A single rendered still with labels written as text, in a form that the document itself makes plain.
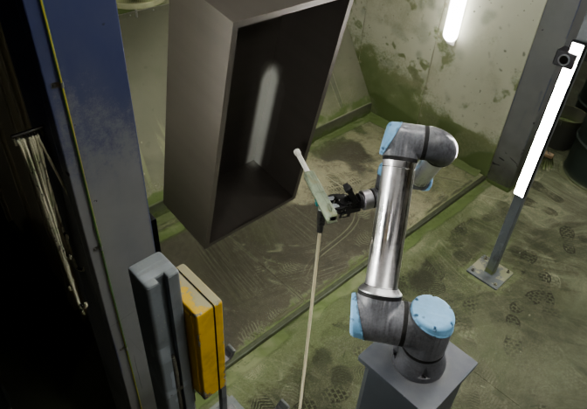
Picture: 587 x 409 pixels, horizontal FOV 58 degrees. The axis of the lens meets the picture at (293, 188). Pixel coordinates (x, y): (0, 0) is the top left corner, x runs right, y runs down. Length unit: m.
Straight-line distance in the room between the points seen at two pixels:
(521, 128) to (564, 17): 0.74
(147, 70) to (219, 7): 1.64
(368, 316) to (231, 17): 1.06
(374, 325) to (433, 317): 0.19
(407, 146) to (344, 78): 2.57
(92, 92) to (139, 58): 2.18
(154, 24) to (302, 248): 1.65
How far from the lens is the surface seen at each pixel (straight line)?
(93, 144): 1.28
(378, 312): 1.78
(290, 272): 3.03
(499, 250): 3.21
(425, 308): 1.81
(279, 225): 3.30
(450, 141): 1.82
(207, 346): 0.99
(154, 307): 0.87
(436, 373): 1.97
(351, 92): 4.32
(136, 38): 3.43
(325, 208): 2.23
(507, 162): 3.93
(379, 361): 1.99
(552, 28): 3.55
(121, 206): 1.41
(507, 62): 3.71
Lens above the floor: 2.26
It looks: 38 degrees down
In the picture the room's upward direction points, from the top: 4 degrees clockwise
